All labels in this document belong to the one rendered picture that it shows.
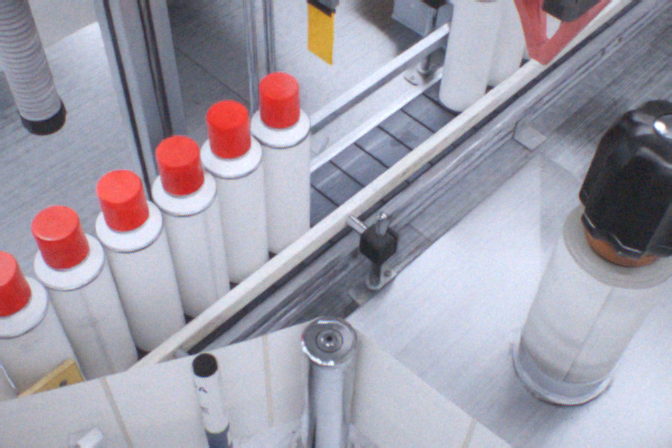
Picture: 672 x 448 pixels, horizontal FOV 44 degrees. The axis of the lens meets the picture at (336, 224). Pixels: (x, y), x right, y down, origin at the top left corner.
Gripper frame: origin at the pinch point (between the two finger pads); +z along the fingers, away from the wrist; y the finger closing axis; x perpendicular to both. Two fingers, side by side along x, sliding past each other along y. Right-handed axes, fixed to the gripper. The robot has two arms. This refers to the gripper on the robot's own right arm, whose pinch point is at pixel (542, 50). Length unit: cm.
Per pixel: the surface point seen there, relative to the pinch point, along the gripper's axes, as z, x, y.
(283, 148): 14.8, 15.7, -9.2
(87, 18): 119, 164, 51
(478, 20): 17.1, 16.5, 18.7
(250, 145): 13.5, 16.9, -11.7
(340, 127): 35.5, 27.8, 11.3
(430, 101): 30.5, 20.2, 18.1
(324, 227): 27.1, 13.9, -5.7
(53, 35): 119, 165, 40
